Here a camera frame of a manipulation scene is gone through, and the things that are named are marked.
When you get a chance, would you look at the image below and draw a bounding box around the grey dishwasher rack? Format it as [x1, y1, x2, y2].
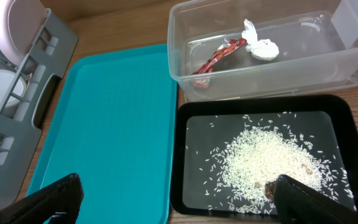
[0, 9, 78, 209]

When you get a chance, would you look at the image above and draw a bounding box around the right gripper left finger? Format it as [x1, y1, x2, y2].
[0, 173, 84, 224]

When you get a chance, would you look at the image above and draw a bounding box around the teal plastic tray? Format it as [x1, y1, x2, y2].
[28, 44, 177, 224]

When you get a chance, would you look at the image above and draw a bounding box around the white rice pile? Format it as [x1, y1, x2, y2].
[185, 111, 357, 215]

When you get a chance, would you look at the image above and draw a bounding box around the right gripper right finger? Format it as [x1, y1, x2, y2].
[273, 175, 358, 224]

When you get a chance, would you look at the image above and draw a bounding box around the clear plastic bin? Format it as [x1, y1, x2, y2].
[168, 0, 358, 101]

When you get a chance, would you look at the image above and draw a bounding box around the red snack wrapper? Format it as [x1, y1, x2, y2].
[191, 38, 247, 90]

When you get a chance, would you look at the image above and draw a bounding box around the white tissue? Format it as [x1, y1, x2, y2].
[241, 19, 280, 61]

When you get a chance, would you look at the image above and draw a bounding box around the brown food scrap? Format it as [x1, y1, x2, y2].
[265, 181, 277, 200]

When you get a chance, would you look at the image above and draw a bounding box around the black tray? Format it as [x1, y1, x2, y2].
[170, 95, 358, 222]

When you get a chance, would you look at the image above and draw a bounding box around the large white plate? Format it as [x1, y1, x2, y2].
[0, 0, 47, 65]

